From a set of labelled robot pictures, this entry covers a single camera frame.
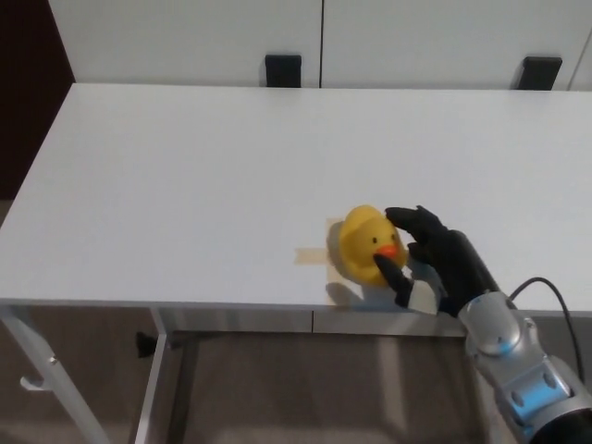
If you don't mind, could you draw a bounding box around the white metal desk frame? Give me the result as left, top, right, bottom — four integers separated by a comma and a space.
0, 302, 503, 444

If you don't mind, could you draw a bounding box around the white cabinet panel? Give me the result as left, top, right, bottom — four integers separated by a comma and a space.
45, 0, 326, 88
319, 0, 592, 92

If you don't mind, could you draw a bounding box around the black bracket on cabinet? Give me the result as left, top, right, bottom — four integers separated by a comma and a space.
515, 55, 563, 92
265, 54, 303, 89

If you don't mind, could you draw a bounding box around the small black floor object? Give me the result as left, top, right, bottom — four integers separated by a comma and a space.
134, 331, 155, 360

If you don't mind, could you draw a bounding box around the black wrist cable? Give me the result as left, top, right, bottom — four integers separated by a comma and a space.
507, 277, 584, 376

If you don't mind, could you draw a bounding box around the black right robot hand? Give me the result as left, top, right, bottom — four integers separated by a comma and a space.
373, 204, 503, 319

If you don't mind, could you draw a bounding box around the yellow rubber duck toy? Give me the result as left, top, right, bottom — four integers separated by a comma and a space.
326, 203, 409, 289

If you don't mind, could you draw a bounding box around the white hook on desk leg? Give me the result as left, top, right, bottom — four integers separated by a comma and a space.
19, 355, 59, 392

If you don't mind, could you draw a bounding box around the tan tape cross marker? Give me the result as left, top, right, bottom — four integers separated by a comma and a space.
293, 217, 366, 308

